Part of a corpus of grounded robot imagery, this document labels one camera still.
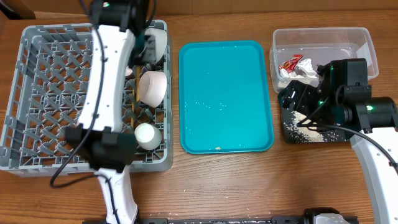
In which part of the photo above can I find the large white plate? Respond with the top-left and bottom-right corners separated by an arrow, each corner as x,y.
125,67 -> 133,77

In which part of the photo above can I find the grey bowl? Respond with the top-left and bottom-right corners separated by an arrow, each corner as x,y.
145,28 -> 167,63

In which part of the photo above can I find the wooden chopstick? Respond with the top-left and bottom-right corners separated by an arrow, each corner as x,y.
131,89 -> 136,128
136,65 -> 142,102

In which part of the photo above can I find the white paper cup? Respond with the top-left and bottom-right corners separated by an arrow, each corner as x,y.
134,123 -> 162,151

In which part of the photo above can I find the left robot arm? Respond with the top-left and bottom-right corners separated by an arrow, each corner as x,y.
65,1 -> 150,223

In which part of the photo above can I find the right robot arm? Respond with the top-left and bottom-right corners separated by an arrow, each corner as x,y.
278,58 -> 397,223

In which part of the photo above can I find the grey dishwasher rack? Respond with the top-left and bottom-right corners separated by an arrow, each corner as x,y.
1,23 -> 174,177

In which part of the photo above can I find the crumpled white paper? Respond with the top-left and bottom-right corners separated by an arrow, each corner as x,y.
279,58 -> 318,78

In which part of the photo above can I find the spilled rice pile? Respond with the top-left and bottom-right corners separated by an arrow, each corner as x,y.
282,110 -> 351,143

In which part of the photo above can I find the red snack wrapper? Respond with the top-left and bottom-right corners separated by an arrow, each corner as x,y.
279,54 -> 303,73

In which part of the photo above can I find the black tray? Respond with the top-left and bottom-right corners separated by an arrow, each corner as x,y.
279,105 -> 354,144

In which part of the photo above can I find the clear plastic bin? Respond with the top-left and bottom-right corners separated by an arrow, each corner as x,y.
269,27 -> 379,93

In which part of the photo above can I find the teal plastic tray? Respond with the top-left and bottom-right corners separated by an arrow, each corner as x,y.
178,40 -> 274,154

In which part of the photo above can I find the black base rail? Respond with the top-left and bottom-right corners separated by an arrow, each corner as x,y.
136,213 -> 358,224

